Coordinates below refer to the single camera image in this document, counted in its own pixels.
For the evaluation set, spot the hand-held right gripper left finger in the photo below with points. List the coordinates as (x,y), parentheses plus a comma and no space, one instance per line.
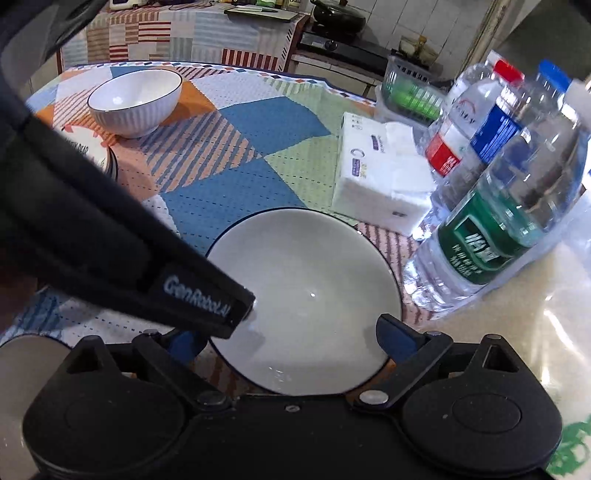
(187,348)

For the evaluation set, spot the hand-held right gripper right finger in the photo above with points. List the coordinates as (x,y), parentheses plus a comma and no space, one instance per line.
(392,334)

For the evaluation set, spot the white ribbed bowl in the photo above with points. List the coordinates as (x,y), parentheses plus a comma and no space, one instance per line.
(23,364)
(314,286)
(134,92)

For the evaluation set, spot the white plate with bunny print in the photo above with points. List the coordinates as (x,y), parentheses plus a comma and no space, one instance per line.
(87,147)

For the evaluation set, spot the green label water bottle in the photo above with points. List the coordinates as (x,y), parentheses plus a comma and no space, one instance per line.
(480,249)

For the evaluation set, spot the clear bag of rice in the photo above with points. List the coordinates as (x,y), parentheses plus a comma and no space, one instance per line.
(531,332)

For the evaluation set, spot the white tissue pack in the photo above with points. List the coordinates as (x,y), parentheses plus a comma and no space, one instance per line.
(378,184)

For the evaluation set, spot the patchwork tablecloth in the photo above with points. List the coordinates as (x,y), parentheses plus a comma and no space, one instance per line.
(258,129)

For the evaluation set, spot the red cap water bottle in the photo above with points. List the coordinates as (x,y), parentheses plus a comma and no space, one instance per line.
(445,157)

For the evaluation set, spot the striped patchwork counter cloth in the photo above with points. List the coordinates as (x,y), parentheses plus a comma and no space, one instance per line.
(184,37)

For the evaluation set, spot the blue cap water bottle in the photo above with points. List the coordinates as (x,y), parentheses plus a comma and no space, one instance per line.
(494,129)

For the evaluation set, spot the white rice cooker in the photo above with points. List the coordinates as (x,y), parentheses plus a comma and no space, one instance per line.
(127,3)

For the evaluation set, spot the green plastic basket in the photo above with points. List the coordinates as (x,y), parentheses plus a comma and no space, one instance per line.
(406,97)

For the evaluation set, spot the white cap clear water bottle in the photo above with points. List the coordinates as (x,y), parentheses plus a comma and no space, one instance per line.
(464,92)

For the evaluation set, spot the kitchen knife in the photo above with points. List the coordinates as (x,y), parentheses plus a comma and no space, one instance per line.
(256,8)

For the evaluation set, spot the dark cutting board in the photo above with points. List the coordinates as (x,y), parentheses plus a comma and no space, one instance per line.
(277,15)

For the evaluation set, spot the pot with glass lid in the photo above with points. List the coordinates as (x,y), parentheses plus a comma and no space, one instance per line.
(418,48)

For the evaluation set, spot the black gas stove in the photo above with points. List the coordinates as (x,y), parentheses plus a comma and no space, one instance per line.
(341,46)

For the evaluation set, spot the black wok with lid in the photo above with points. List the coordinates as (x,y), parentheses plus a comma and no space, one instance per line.
(337,16)

